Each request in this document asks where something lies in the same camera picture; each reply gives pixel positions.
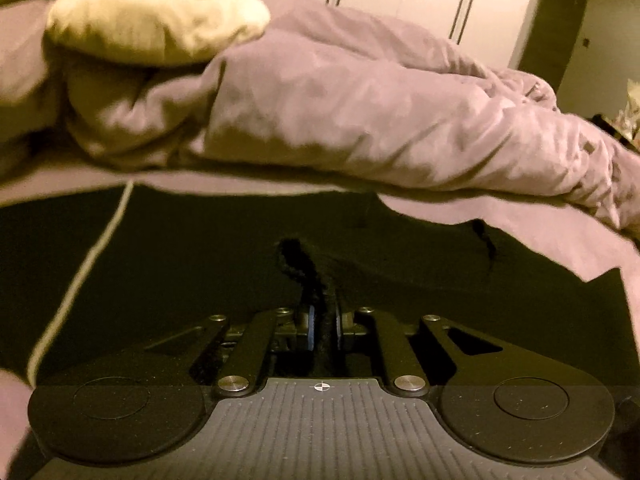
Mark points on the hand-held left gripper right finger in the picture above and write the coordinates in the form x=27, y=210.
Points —
x=341, y=329

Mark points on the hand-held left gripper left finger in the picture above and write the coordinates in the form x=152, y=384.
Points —
x=311, y=329

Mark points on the black garment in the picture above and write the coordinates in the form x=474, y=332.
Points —
x=210, y=260

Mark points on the purple duvet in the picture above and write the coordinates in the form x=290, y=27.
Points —
x=350, y=95

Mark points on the purple bed sheet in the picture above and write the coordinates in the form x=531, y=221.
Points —
x=560, y=232

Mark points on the dark side table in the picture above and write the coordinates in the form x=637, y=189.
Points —
x=612, y=130

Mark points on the cream plush toy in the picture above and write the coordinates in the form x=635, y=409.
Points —
x=155, y=17

